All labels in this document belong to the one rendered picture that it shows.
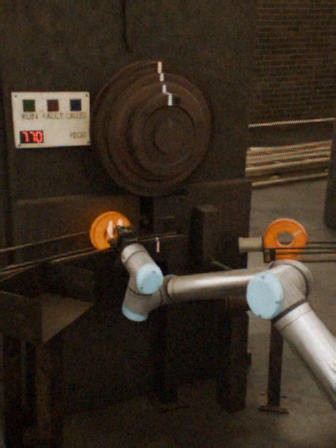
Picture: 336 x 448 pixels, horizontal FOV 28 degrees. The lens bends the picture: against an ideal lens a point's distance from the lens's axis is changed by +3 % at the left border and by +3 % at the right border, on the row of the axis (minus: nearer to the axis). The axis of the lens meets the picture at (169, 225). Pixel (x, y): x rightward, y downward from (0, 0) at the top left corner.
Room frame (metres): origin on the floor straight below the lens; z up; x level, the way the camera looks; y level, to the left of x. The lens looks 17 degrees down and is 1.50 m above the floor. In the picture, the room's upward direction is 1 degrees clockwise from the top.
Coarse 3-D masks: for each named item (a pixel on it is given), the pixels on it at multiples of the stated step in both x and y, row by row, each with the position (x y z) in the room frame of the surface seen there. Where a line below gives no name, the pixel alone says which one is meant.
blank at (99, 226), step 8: (104, 216) 2.26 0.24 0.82; (112, 216) 2.27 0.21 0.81; (120, 216) 2.29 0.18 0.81; (96, 224) 2.25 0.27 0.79; (104, 224) 2.26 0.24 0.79; (112, 224) 2.27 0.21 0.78; (128, 224) 2.30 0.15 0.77; (96, 232) 2.24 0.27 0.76; (96, 240) 2.24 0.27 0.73; (104, 240) 2.26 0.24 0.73
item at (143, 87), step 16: (144, 80) 2.28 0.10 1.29; (176, 80) 2.33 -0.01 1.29; (128, 96) 2.25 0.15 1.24; (144, 96) 2.26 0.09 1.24; (192, 96) 2.35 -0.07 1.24; (112, 112) 2.23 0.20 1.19; (128, 112) 2.23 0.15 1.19; (208, 112) 2.39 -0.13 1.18; (112, 128) 2.23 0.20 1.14; (208, 128) 2.39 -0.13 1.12; (112, 144) 2.23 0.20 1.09; (128, 160) 2.23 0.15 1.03; (128, 176) 2.25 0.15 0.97; (144, 176) 2.26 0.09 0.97; (160, 176) 2.29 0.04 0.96; (176, 176) 2.33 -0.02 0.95
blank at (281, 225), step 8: (272, 224) 2.38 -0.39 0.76; (280, 224) 2.37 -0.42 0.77; (288, 224) 2.37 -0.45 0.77; (296, 224) 2.36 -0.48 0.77; (272, 232) 2.38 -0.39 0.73; (280, 232) 2.37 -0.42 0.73; (296, 232) 2.36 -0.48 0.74; (304, 232) 2.36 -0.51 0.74; (264, 240) 2.38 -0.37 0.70; (272, 240) 2.38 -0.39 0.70; (296, 240) 2.36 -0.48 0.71; (304, 240) 2.36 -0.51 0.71; (280, 256) 2.37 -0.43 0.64; (288, 256) 2.37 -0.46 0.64
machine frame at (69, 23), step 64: (0, 0) 2.25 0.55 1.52; (64, 0) 2.34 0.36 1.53; (192, 0) 2.55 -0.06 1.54; (256, 0) 2.67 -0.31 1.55; (0, 64) 2.31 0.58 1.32; (64, 64) 2.33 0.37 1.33; (128, 64) 2.44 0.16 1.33; (192, 64) 2.55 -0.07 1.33; (0, 128) 2.31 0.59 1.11; (0, 192) 2.32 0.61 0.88; (64, 192) 2.32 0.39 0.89; (128, 192) 2.40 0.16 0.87; (192, 192) 2.50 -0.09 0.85; (0, 256) 2.47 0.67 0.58; (128, 320) 2.38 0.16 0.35; (192, 320) 2.51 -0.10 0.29; (64, 384) 2.26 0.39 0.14; (128, 384) 2.38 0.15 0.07
